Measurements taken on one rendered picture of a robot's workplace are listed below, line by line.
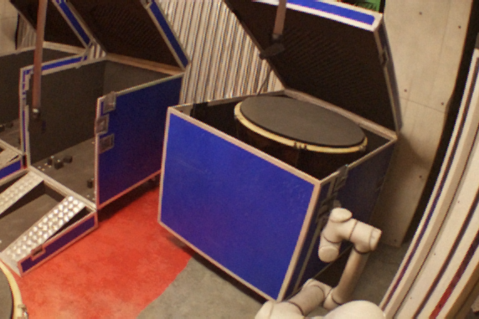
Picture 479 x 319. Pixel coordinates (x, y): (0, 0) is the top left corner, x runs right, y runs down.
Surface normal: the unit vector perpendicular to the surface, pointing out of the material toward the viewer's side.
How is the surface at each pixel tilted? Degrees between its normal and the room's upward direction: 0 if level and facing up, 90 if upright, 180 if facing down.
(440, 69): 90
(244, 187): 90
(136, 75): 90
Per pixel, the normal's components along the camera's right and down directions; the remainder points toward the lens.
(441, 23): -0.36, 0.32
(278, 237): -0.68, 0.20
